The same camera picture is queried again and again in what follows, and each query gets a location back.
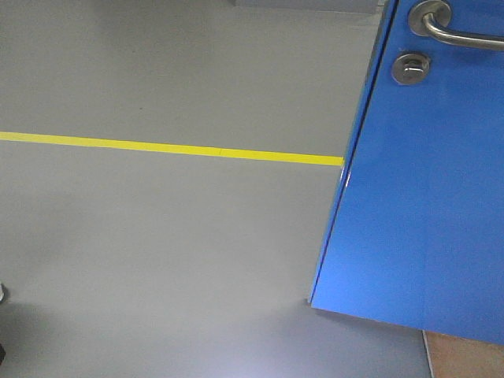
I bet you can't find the silver door thumb lock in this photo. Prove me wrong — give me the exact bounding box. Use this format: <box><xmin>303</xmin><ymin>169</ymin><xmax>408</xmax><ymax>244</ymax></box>
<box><xmin>391</xmin><ymin>52</ymin><xmax>431</xmax><ymax>85</ymax></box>

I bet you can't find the blue door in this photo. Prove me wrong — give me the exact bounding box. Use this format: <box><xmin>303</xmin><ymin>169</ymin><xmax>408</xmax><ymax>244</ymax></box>
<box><xmin>309</xmin><ymin>1</ymin><xmax>503</xmax><ymax>344</ymax></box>

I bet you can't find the silver door lever handle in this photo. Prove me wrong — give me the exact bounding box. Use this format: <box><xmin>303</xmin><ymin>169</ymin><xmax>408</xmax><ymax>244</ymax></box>
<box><xmin>407</xmin><ymin>1</ymin><xmax>503</xmax><ymax>51</ymax></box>

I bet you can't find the brown wooden platform right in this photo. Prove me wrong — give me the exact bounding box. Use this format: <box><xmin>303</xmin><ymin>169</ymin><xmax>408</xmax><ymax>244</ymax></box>
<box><xmin>422</xmin><ymin>331</ymin><xmax>504</xmax><ymax>378</ymax></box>

